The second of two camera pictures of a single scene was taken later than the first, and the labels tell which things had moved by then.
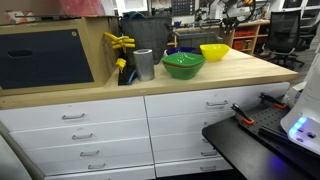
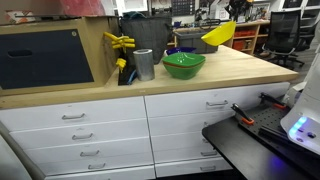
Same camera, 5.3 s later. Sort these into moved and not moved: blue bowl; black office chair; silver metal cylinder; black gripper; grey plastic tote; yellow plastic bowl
Moved: black gripper; yellow plastic bowl
Not moved: blue bowl; grey plastic tote; silver metal cylinder; black office chair
